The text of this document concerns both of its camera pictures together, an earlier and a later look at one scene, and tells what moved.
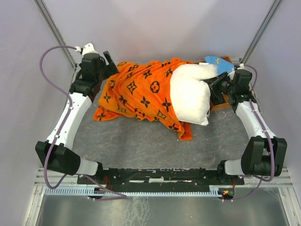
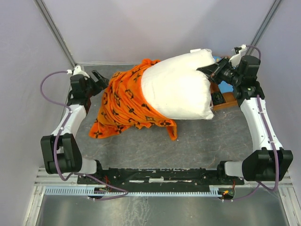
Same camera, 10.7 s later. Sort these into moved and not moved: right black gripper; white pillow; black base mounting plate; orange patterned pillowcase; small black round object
Moved: right black gripper; white pillow; orange patterned pillowcase
Not moved: small black round object; black base mounting plate
